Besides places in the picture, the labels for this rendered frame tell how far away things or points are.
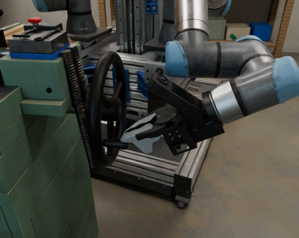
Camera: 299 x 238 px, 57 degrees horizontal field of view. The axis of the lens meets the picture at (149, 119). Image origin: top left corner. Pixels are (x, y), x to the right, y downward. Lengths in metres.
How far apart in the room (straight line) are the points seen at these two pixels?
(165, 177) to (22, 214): 0.83
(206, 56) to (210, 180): 1.22
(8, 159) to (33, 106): 0.12
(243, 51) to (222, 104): 0.13
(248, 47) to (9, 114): 0.51
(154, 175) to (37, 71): 0.95
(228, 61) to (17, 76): 0.45
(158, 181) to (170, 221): 0.21
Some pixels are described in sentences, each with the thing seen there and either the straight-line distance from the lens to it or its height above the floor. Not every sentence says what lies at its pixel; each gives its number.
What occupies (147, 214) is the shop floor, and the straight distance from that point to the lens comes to 1.50.
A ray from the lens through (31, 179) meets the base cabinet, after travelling 0.75.
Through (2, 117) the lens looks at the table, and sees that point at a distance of 0.62.
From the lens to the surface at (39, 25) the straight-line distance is 0.72.
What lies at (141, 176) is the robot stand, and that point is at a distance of 1.48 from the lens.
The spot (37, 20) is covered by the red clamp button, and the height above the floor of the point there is 1.02.
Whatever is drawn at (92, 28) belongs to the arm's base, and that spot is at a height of 0.84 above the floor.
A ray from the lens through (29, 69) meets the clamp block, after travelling 0.64.
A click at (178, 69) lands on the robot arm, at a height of 0.95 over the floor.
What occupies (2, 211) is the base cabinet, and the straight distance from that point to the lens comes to 0.73.
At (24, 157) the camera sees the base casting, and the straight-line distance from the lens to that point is 0.71.
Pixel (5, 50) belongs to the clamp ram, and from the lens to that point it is 0.73.
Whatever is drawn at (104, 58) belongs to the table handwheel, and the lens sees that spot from 0.63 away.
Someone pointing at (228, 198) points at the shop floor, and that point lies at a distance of 1.63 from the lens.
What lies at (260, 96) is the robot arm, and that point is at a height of 0.94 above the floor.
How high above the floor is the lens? 1.15
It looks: 31 degrees down
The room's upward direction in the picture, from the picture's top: straight up
